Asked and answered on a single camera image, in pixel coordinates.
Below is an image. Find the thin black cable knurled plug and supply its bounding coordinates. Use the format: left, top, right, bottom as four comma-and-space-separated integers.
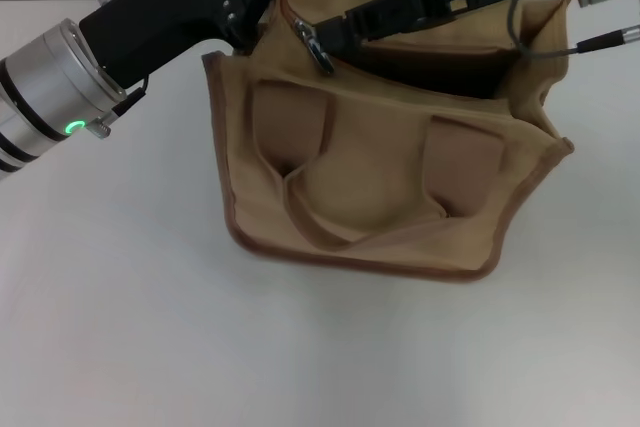
91, 74, 150, 138

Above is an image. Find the khaki canvas food bag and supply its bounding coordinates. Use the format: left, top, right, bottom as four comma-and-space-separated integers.
201, 0, 576, 284

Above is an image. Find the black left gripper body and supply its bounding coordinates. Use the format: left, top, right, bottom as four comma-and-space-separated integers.
78, 0, 242, 91

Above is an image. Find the silver metal zipper pull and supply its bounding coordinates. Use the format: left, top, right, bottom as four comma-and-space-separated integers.
293, 19, 335, 77

